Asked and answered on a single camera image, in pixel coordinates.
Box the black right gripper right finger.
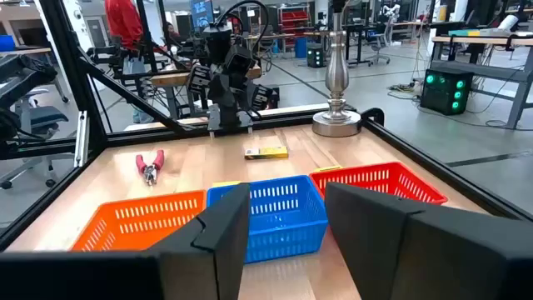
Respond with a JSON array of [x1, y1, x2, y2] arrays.
[[324, 181, 533, 300]]

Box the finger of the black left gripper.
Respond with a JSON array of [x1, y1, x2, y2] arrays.
[[207, 103, 222, 140], [237, 108, 255, 136]]

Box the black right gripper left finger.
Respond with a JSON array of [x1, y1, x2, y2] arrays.
[[0, 182, 252, 300]]

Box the yellow crayon box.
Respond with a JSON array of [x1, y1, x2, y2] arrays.
[[243, 145, 290, 161]]

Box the orange plastic basket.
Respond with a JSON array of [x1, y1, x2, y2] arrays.
[[71, 190, 207, 253]]

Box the wooden desk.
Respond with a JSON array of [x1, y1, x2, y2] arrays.
[[149, 65, 263, 121]]

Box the red plastic basket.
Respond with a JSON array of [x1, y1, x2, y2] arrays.
[[309, 161, 449, 207]]

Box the person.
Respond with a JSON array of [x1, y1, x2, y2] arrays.
[[165, 21, 182, 48], [104, 0, 156, 125]]

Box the blue bin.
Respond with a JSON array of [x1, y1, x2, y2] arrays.
[[294, 37, 309, 60]]

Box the blue plastic basket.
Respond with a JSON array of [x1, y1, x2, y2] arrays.
[[207, 174, 330, 265]]

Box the black computer tower green lights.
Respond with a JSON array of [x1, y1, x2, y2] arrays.
[[420, 67, 475, 117], [306, 42, 326, 69]]

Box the computer monitor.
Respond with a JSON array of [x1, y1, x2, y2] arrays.
[[190, 0, 215, 30]]

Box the silver table lamp white shade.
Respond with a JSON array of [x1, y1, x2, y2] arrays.
[[311, 0, 363, 138]]

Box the red shelf rack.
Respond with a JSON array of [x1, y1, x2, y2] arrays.
[[277, 3, 311, 36]]

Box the grey office chair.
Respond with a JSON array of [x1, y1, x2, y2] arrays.
[[0, 87, 70, 191]]

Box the wooden workbench black legs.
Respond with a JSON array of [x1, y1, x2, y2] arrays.
[[430, 34, 533, 131]]

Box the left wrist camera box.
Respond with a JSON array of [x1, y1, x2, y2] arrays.
[[224, 43, 257, 77]]

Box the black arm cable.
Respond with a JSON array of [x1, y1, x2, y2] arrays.
[[213, 0, 271, 56]]

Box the silver frame bracket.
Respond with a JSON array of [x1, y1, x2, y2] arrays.
[[73, 109, 90, 168]]

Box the black aluminium table frame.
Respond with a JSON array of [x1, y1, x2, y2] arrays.
[[0, 0, 533, 253]]

